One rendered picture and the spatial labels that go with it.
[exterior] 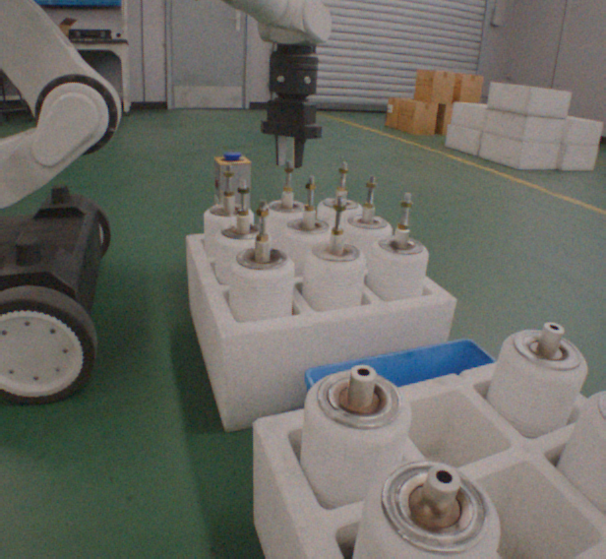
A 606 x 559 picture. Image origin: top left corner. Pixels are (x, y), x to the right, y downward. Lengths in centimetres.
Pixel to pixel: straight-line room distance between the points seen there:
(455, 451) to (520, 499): 11
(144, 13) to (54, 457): 530
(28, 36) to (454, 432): 88
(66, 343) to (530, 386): 65
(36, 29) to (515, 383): 87
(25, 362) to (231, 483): 38
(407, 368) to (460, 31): 657
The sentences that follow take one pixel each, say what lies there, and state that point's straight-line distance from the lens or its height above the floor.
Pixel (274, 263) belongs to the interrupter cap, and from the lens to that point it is 64.
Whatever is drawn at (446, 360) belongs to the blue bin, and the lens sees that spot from 78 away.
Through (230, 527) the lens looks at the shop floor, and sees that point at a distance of 62.
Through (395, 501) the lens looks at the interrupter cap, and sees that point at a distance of 34.
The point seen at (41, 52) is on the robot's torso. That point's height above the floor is 54.
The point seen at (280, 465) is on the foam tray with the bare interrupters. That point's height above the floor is 18.
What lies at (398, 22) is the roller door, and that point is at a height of 122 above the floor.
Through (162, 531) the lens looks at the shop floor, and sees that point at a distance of 63.
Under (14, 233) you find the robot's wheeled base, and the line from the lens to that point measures 111.
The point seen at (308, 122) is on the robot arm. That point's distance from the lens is 84.
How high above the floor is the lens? 52
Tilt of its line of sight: 23 degrees down
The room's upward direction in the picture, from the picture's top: 3 degrees clockwise
